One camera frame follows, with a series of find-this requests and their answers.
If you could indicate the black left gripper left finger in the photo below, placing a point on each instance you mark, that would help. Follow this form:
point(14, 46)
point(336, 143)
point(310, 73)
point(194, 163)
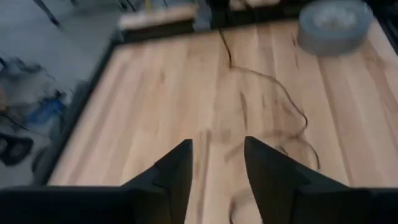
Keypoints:
point(140, 202)

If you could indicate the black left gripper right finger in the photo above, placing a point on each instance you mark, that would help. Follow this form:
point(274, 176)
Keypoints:
point(295, 202)

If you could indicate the grey duct tape roll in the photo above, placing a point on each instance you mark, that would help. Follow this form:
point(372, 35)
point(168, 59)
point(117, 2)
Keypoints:
point(335, 34)

